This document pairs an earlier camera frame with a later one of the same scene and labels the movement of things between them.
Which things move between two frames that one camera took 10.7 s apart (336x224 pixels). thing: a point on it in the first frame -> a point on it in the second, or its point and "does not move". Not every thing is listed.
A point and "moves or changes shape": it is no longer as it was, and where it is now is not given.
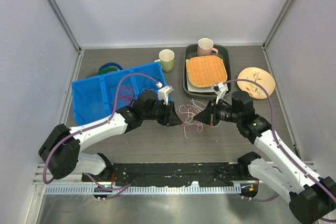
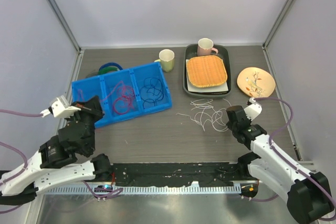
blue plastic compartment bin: [93, 98] does not move
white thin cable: [195, 107] moves or changes shape
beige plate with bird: [259, 76] does not move
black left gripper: [170, 117] -> [92, 106]
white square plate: [191, 88] does not move
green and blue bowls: [108, 67] does not move
